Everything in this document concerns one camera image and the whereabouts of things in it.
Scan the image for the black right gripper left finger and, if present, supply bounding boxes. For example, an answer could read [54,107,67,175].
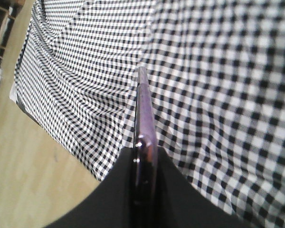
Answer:
[46,147,132,228]

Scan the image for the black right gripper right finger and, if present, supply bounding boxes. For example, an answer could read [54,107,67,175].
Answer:
[154,147,249,228]

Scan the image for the black smartphone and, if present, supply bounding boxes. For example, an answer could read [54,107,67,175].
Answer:
[132,66,158,228]

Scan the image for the checkered bed sheet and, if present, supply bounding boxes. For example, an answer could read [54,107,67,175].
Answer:
[9,0,154,181]

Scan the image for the checkered folded quilt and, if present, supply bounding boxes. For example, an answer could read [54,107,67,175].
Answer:
[126,0,285,228]

